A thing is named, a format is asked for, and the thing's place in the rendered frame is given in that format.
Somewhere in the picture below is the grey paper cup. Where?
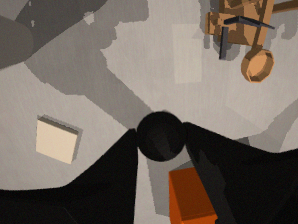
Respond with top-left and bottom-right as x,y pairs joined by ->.
0,15 -> 33,71

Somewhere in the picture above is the wooden catapult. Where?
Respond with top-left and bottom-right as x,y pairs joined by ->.
205,0 -> 298,83

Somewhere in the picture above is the black ball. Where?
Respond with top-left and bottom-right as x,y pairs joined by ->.
136,112 -> 186,161

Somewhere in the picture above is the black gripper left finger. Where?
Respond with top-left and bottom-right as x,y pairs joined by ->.
0,129 -> 138,224

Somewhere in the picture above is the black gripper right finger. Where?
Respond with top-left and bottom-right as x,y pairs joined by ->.
182,123 -> 298,224

